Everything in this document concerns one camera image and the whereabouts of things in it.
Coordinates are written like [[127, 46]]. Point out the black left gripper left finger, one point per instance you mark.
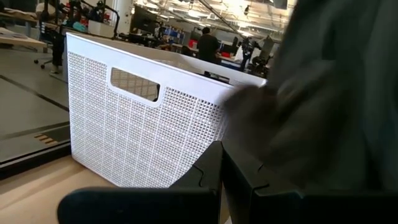
[[140, 205]]

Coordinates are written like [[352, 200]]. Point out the white perforated laundry basket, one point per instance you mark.
[[124, 140]]

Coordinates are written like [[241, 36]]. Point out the person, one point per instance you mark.
[[58, 46], [207, 46]]

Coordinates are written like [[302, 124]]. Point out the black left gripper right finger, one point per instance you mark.
[[280, 208]]

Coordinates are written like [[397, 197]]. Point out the black aluminium table frame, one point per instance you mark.
[[31, 163]]

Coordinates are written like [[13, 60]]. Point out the light wooden desk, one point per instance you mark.
[[18, 39]]

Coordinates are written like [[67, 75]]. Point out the background black robot arm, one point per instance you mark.
[[258, 62]]

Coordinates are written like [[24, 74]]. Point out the black office chair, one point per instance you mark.
[[43, 34]]

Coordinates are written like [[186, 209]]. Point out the olive grey garment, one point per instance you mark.
[[335, 93]]

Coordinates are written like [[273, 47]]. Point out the black computer monitor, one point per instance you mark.
[[143, 20]]

